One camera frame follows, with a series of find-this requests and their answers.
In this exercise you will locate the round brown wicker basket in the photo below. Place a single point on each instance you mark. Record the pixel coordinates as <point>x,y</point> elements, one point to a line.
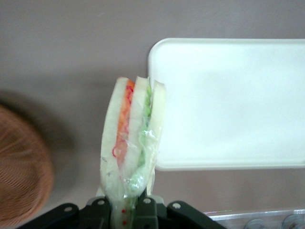
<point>21,167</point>

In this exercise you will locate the clear plastic container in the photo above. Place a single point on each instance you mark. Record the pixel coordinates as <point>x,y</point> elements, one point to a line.
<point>262,220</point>

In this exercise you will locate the white rectangular plastic tray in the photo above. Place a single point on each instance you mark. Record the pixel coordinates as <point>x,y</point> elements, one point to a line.
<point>226,102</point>

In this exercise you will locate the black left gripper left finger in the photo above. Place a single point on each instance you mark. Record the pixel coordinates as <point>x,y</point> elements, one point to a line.
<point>90,214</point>

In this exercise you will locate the triangle sandwich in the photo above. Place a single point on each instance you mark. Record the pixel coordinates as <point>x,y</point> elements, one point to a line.
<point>112,133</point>

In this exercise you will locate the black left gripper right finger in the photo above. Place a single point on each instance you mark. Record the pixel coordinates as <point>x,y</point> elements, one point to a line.
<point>166,217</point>

